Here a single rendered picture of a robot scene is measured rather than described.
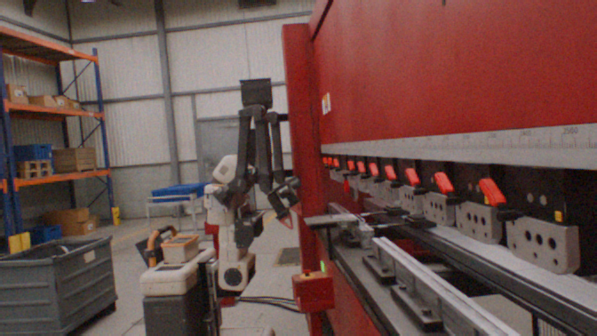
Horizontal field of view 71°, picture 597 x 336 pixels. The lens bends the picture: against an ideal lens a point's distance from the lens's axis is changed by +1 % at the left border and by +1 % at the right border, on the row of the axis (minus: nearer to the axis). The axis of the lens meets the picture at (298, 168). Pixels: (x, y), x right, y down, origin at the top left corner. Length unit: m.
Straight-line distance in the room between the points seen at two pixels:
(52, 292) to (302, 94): 2.44
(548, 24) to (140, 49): 10.29
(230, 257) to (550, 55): 1.92
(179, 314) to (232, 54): 8.11
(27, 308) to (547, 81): 3.80
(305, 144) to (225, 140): 6.76
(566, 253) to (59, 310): 3.57
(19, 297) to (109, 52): 7.90
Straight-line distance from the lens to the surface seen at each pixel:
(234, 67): 9.87
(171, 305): 2.36
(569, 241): 0.74
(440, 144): 1.08
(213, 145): 9.85
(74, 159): 9.68
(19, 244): 7.93
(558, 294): 1.27
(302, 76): 3.14
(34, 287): 3.93
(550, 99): 0.74
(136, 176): 10.69
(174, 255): 2.46
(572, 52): 0.71
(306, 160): 3.10
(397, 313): 1.37
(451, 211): 1.09
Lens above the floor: 1.41
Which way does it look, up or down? 3 degrees down
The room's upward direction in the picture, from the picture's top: 5 degrees counter-clockwise
